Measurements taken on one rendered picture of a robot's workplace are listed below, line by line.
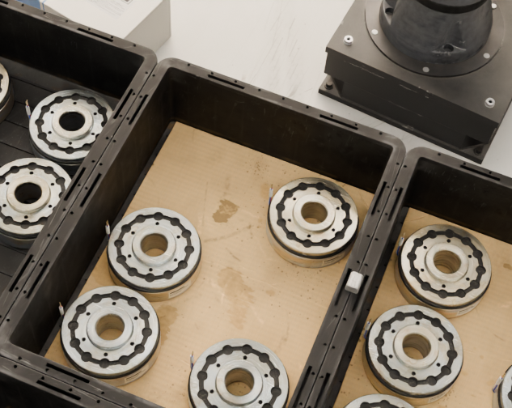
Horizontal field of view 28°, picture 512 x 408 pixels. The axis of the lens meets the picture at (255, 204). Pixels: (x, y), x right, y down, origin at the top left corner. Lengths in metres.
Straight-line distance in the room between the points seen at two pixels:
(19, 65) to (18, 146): 0.12
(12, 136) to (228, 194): 0.27
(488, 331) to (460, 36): 0.41
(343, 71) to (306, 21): 0.16
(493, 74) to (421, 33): 0.12
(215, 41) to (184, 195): 0.37
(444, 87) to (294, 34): 0.27
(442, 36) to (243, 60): 0.30
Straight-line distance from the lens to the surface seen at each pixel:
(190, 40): 1.50
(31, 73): 1.31
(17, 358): 1.00
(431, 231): 1.16
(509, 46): 1.42
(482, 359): 1.14
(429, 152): 1.13
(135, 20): 1.40
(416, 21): 1.34
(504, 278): 1.19
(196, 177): 1.20
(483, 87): 1.37
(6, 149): 1.24
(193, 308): 1.12
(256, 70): 1.46
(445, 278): 1.13
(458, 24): 1.34
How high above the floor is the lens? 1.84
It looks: 58 degrees down
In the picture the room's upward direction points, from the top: 6 degrees clockwise
